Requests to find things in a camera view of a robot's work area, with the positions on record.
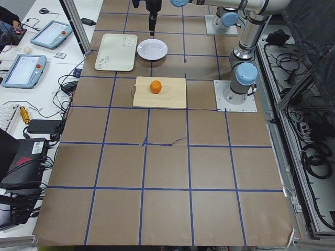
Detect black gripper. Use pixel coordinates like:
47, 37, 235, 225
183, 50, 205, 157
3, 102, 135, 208
132, 0, 162, 36

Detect white round plate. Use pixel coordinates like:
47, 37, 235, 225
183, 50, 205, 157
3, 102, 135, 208
137, 39, 168, 61

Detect orange fruit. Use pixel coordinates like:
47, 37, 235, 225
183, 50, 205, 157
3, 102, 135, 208
150, 80, 162, 94

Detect cream bear tray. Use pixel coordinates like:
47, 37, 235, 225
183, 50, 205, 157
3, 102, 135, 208
94, 33, 138, 72

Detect black power adapter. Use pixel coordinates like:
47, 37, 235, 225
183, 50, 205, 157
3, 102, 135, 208
81, 18, 96, 26

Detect bamboo cutting board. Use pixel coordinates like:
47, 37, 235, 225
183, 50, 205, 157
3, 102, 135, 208
132, 76, 187, 109

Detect small printed card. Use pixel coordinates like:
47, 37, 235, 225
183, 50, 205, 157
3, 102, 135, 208
54, 52, 66, 59

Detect far blue teach pendant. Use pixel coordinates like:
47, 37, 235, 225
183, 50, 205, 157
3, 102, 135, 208
30, 20, 73, 49

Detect blue teach pendant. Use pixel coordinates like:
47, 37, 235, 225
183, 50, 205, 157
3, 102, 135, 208
30, 20, 73, 49
1, 54, 47, 89

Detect black scissors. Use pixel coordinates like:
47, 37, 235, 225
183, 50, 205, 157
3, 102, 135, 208
39, 8, 61, 15

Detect near blue teach pendant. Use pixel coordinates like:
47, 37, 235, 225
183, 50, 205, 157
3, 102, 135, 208
1, 54, 47, 89

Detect seated person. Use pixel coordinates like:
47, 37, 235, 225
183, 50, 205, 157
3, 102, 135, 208
0, 6, 21, 32

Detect black flat power brick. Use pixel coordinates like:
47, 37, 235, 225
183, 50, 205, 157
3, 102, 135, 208
27, 119, 61, 134

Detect gold metal cylinder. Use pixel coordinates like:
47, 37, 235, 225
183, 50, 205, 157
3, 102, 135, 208
20, 106, 30, 124

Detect brown paper table cover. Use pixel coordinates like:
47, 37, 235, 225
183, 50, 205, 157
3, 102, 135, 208
33, 1, 293, 247

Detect white keyboard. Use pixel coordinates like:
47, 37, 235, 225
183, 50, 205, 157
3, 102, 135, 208
1, 104, 20, 133

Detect black electronics box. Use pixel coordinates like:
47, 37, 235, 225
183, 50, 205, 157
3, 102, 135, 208
1, 134, 48, 190

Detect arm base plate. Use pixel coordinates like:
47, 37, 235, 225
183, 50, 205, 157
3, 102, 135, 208
205, 13, 238, 37
214, 80, 258, 112

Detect aluminium frame post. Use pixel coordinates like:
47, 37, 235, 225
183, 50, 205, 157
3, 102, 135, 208
59, 0, 92, 55

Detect black cable bundle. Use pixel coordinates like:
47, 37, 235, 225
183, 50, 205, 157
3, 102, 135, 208
300, 142, 333, 180

